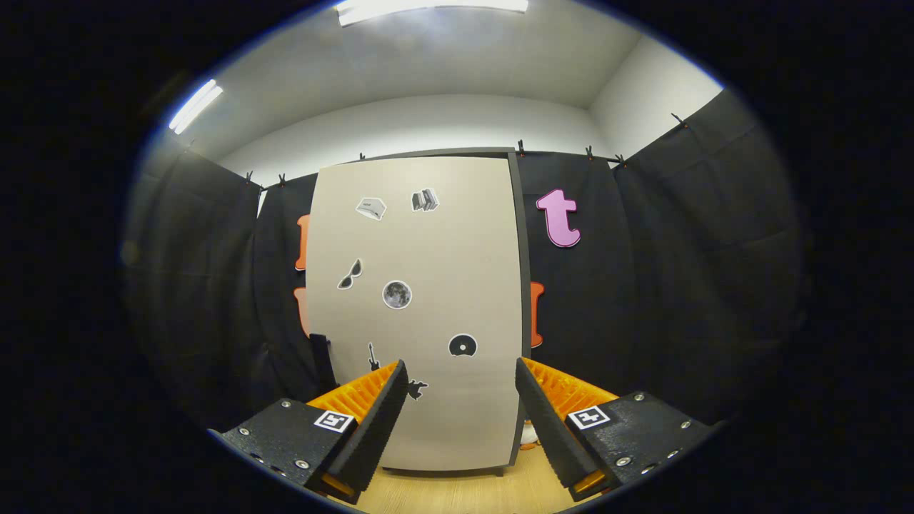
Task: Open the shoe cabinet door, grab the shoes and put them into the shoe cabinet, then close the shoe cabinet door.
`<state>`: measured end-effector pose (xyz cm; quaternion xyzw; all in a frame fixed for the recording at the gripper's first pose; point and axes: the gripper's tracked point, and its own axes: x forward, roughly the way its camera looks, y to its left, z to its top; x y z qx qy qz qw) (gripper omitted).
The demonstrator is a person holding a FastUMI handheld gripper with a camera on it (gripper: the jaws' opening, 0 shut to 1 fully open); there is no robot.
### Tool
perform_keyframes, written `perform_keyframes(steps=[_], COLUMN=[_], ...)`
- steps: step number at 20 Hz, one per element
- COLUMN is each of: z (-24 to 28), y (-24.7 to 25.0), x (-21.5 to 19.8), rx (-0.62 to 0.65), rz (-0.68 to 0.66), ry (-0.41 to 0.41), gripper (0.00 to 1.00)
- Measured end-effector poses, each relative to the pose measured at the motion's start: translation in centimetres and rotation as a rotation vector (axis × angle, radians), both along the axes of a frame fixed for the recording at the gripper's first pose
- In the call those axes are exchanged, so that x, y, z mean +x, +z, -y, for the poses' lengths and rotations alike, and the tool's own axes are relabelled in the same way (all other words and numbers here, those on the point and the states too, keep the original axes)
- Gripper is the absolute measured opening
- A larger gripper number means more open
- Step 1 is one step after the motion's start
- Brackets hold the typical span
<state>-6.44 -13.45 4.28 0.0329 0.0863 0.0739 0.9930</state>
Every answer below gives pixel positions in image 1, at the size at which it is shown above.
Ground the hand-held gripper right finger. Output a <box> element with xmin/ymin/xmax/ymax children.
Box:
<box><xmin>514</xmin><ymin>357</ymin><xmax>717</xmax><ymax>503</ymax></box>

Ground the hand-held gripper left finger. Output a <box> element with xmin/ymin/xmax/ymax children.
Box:
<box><xmin>209</xmin><ymin>359</ymin><xmax>409</xmax><ymax>505</ymax></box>

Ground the black door handle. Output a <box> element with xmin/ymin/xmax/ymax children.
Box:
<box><xmin>308</xmin><ymin>333</ymin><xmax>337</xmax><ymax>394</ymax></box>

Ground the dark grey shoe cabinet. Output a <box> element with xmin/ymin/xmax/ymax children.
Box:
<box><xmin>303</xmin><ymin>147</ymin><xmax>533</xmax><ymax>478</ymax></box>

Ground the beige shoe cabinet door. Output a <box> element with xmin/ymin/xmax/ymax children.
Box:
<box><xmin>305</xmin><ymin>156</ymin><xmax>525</xmax><ymax>473</ymax></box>

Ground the black backdrop cloth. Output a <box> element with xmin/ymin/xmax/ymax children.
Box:
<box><xmin>121</xmin><ymin>86</ymin><xmax>809</xmax><ymax>430</ymax></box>

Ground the row of black cloth clips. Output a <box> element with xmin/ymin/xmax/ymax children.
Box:
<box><xmin>184</xmin><ymin>111</ymin><xmax>691</xmax><ymax>188</ymax></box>

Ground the narrow ceiling light strip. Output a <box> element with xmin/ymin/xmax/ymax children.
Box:
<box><xmin>168</xmin><ymin>79</ymin><xmax>224</xmax><ymax>136</ymax></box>

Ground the wide ceiling light panel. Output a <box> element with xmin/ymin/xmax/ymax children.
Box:
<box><xmin>335</xmin><ymin>0</ymin><xmax>530</xmax><ymax>29</ymax></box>

